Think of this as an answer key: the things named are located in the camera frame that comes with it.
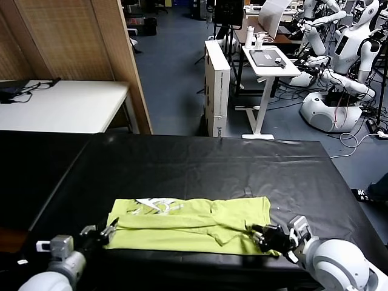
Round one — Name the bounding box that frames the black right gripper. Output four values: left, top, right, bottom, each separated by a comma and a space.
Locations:
244, 223, 293, 254

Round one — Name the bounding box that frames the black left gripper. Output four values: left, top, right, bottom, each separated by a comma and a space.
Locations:
73, 216, 120, 252

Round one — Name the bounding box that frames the yellow-green t-shirt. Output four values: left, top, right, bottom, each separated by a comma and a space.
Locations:
103, 196, 281, 257

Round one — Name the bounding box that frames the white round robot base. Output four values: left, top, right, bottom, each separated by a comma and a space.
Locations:
299, 90, 363, 133

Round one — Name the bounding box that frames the black side table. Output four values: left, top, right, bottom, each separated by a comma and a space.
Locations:
0, 130, 92, 232

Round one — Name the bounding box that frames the black white sneaker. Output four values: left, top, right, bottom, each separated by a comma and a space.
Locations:
350, 188, 373, 203

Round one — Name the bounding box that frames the white rectangular table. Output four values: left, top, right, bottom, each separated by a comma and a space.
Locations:
0, 79, 132, 134

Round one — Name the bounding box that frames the blue jeans leg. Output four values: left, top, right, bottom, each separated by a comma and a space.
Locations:
366, 174, 388, 201

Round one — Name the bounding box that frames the tall white cardboard box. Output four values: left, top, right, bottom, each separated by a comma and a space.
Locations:
203, 39, 232, 138

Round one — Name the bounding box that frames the white standing desk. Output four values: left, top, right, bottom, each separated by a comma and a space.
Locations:
234, 45, 302, 140

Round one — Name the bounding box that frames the black flat device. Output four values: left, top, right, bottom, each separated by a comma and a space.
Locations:
0, 87, 22, 104

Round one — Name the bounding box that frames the grey closed laptop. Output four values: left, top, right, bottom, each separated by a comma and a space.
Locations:
249, 49, 287, 67

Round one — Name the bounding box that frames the black tripod stand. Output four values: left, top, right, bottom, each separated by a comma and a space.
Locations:
193, 24, 245, 95

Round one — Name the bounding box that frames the white cup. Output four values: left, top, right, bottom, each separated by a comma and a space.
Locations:
254, 32, 268, 50

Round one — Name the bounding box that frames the wooden partition screen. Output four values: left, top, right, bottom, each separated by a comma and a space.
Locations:
0, 0, 153, 135

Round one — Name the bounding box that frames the white bottle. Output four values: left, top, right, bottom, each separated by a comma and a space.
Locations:
244, 25, 254, 49

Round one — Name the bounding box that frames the brown wooden desk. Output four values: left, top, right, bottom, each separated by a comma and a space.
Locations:
235, 18, 304, 46

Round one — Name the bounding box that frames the white humanoid robot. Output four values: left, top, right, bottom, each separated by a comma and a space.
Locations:
298, 0, 384, 102

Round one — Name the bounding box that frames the black bin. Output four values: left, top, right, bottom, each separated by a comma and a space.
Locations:
142, 17, 158, 36

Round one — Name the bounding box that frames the white curved panel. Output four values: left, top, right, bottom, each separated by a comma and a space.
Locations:
257, 0, 293, 39

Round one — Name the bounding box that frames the black monitor screen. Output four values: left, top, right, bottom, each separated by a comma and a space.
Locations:
213, 0, 244, 27

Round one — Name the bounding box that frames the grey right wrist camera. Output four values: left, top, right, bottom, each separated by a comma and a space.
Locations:
286, 214, 313, 245

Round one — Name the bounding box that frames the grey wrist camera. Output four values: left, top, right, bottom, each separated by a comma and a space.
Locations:
35, 235, 75, 260
286, 214, 313, 245

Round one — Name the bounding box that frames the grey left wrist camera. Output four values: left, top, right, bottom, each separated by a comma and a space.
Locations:
35, 235, 75, 260

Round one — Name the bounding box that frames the white floor cable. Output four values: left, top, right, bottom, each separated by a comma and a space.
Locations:
329, 132, 383, 159

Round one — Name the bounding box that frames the black cable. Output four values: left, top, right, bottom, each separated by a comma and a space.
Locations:
0, 80, 53, 105

